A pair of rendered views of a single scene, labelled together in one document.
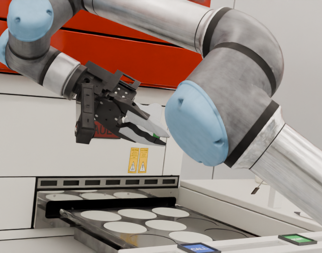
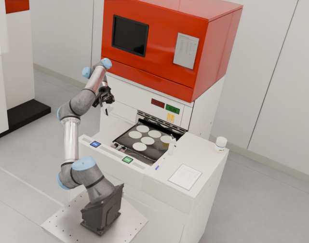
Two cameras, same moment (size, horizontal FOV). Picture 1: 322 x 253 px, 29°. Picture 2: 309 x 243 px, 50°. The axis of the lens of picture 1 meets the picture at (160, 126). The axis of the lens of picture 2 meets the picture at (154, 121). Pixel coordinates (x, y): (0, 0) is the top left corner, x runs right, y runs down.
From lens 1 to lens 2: 2.21 m
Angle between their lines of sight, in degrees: 64
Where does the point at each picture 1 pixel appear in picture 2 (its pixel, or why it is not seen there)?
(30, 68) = not seen: hidden behind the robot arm
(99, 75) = (106, 90)
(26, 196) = (134, 113)
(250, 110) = (61, 115)
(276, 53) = (74, 105)
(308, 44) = not seen: outside the picture
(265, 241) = (119, 154)
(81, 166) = (150, 112)
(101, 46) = (151, 77)
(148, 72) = (168, 90)
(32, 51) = not seen: hidden behind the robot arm
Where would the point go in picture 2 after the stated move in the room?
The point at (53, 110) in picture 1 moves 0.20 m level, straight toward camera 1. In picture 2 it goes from (142, 92) to (119, 96)
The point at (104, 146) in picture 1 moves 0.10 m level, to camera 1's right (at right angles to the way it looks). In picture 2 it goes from (158, 109) to (163, 115)
